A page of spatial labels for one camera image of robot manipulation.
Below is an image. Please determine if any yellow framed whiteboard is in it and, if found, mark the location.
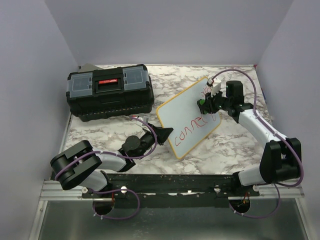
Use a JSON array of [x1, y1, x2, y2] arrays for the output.
[[156, 77, 221, 160]]

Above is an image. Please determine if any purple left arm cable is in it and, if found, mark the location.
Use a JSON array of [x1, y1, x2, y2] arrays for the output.
[[54, 116, 158, 221]]

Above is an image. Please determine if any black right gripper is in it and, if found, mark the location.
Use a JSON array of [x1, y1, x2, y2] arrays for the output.
[[200, 88, 231, 114]]

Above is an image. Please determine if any black plastic toolbox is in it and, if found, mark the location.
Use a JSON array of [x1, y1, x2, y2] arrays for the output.
[[66, 64, 155, 122]]

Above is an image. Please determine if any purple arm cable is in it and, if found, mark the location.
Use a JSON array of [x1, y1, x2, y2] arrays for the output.
[[54, 116, 158, 221], [212, 68, 305, 218]]

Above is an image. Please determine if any green whiteboard eraser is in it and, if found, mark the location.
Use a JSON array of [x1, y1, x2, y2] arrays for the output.
[[197, 99, 208, 115]]

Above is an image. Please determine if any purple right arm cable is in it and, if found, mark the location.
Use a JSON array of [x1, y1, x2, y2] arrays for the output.
[[212, 68, 305, 218]]

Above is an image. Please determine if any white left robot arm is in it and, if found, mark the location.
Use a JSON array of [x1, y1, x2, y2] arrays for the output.
[[50, 117, 174, 198]]

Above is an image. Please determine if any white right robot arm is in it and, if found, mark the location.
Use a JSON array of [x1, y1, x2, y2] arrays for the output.
[[197, 79, 302, 196]]

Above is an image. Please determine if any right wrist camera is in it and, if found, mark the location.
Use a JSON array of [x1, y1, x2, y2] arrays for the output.
[[206, 77, 222, 97]]

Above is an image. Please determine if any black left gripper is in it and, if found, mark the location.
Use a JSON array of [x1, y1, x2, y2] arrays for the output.
[[135, 123, 174, 160]]

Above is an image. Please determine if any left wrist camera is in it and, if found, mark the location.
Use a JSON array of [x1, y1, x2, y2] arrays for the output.
[[137, 115, 149, 124]]

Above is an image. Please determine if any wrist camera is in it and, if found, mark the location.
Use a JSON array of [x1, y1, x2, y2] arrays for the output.
[[137, 115, 149, 124], [206, 77, 222, 97]]

